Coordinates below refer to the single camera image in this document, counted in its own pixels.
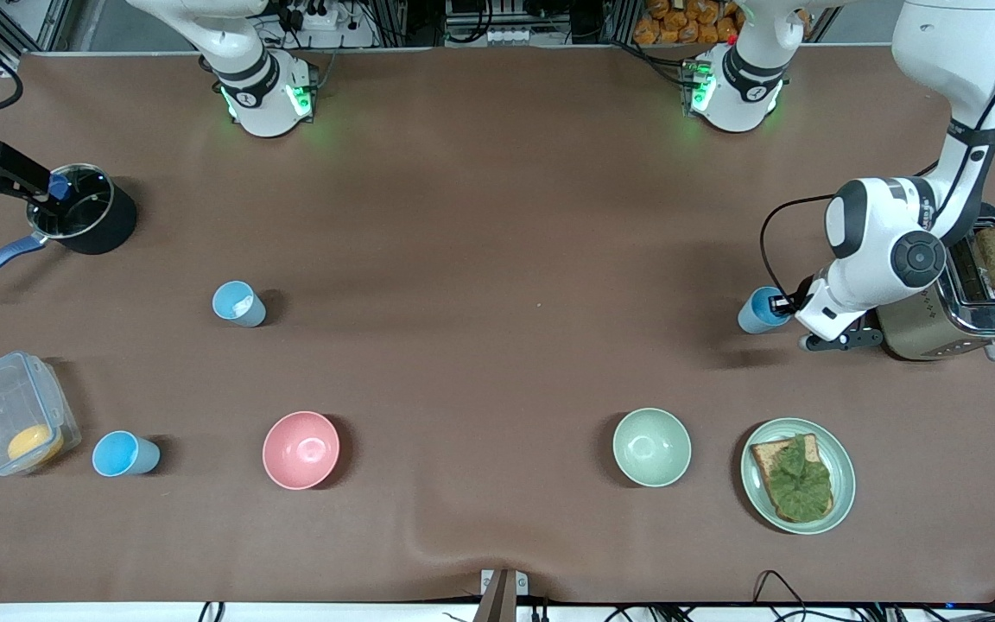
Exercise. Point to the orange round food piece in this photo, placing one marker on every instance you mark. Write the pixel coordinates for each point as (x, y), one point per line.
(31, 443)

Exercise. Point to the pale green bowl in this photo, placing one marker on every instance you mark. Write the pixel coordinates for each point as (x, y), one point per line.
(651, 447)

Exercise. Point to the white power strip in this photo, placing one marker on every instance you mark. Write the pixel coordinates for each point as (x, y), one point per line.
(320, 19)

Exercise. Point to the blue plastic cup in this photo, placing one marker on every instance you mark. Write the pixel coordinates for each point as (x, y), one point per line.
(243, 311)
(755, 317)
(122, 453)

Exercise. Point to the bag of orange buns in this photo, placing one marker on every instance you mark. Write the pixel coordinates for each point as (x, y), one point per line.
(679, 26)

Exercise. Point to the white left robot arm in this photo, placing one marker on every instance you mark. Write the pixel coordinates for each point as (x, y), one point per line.
(739, 95)

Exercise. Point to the brown table cover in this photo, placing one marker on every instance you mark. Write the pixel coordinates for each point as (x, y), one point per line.
(497, 363)

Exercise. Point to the green lettuce leaf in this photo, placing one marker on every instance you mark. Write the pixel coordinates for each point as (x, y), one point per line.
(800, 484)

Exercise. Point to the glass lid blue knob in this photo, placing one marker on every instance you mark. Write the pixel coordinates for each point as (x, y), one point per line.
(83, 214)

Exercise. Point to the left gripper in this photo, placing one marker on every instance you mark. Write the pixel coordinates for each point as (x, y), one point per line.
(795, 300)

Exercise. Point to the brown bread slice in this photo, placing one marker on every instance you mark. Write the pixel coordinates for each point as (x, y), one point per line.
(765, 455)

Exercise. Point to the aluminium frame rail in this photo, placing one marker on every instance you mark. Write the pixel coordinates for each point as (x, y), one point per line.
(48, 26)

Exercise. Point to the pale green plate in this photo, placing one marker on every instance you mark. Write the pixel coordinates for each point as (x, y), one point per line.
(845, 473)

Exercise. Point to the beige chrome toaster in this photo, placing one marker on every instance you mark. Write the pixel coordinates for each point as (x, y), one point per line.
(929, 337)

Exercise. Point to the grey camera stand bracket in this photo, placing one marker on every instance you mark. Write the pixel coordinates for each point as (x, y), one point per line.
(502, 596)

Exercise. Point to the pink bowl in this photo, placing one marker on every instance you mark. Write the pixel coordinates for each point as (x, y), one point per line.
(301, 449)

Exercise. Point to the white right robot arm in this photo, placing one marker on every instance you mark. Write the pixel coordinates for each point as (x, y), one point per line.
(260, 104)

